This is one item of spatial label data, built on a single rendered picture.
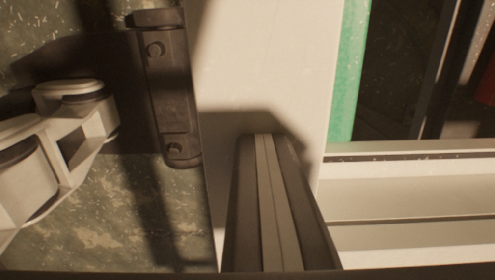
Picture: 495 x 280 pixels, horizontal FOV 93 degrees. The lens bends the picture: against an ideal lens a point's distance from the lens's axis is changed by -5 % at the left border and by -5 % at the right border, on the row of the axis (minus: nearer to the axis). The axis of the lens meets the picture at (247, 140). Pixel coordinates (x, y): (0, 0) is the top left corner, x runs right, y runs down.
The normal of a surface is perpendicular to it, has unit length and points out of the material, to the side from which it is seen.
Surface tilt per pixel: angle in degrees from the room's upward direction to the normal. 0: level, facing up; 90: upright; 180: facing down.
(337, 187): 90
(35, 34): 0
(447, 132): 0
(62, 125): 84
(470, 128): 0
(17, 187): 87
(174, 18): 30
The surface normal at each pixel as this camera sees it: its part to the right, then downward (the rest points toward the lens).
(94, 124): 0.22, 0.46
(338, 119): 0.00, 0.47
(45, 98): 1.00, -0.03
